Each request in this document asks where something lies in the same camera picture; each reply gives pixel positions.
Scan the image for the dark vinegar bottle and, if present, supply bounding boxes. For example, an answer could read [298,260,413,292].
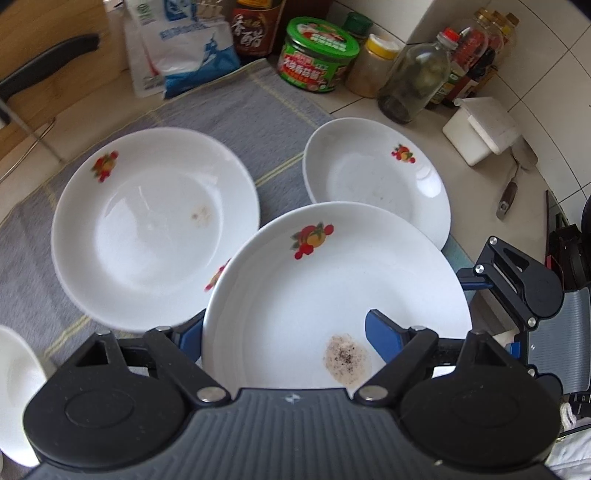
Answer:
[231,0,284,58]

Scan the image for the green-lidded sauce jar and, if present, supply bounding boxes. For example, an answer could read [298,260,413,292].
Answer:
[277,17,361,94]

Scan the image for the dark soy sauce bottle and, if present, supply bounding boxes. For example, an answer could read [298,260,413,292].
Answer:
[427,25,497,109]

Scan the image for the clear glass bottle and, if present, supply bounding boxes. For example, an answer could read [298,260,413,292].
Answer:
[378,28,459,124]

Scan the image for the yellow-lidded spice jar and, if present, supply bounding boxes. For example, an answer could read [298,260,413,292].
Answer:
[344,34,404,99]

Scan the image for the grey checked cloth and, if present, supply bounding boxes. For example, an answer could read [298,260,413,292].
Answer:
[0,58,462,370]

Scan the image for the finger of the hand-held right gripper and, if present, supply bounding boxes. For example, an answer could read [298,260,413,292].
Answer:
[503,339,527,367]
[457,237,546,329]

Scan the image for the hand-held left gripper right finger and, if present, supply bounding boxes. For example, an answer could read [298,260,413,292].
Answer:
[353,309,539,407]

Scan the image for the metal wire rack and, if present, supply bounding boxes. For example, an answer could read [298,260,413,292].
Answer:
[0,111,65,185]

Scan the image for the black-handled kitchen knife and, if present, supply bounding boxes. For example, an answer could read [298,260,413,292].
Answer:
[0,34,101,132]

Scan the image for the green-capped bottle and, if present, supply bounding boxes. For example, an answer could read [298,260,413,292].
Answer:
[342,12,374,43]

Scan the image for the small gold-capped bottle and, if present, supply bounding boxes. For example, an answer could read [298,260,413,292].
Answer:
[501,11,521,44]

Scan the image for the plain white bowl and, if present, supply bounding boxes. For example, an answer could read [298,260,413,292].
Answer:
[0,324,48,468]

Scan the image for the metal spatula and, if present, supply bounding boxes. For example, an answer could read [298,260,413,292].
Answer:
[496,138,539,220]

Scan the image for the white plate with fruit print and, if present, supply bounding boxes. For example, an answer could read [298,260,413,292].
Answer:
[202,200,474,389]
[51,128,262,334]
[302,117,452,252]

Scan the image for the white and blue salt bag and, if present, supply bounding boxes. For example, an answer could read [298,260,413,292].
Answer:
[107,0,242,100]

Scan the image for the white lidded container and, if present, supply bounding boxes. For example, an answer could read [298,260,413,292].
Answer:
[442,97,522,167]

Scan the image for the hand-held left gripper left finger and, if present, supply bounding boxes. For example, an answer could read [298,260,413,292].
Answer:
[74,310,232,407]

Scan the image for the wooden cutting board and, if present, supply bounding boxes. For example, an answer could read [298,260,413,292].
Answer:
[0,0,132,185]

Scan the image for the teal cloth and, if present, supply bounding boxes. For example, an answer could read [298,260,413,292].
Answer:
[441,235,478,278]

